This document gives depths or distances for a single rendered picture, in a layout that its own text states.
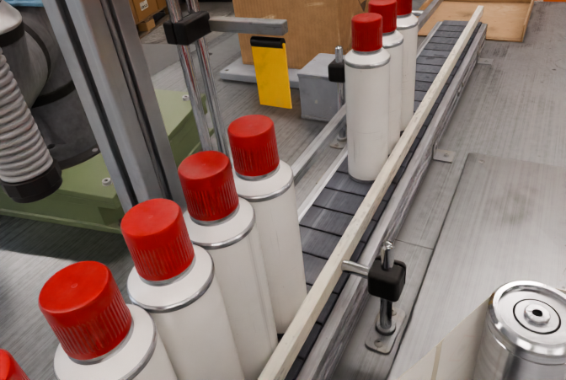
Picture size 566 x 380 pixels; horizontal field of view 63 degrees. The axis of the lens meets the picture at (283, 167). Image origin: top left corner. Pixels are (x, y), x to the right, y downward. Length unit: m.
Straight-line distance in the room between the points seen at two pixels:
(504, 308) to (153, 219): 0.17
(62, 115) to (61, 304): 0.52
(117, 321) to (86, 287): 0.02
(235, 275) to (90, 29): 0.21
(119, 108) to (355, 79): 0.26
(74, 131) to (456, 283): 0.54
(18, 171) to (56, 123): 0.41
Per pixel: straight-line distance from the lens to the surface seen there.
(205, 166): 0.29
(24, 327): 0.62
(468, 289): 0.48
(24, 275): 0.69
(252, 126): 0.32
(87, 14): 0.38
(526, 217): 0.58
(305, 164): 0.50
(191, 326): 0.29
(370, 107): 0.54
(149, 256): 0.26
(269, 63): 0.37
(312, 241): 0.52
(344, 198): 0.58
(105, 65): 0.39
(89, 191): 0.66
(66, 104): 0.73
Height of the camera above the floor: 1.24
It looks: 34 degrees down
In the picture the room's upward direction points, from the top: 7 degrees counter-clockwise
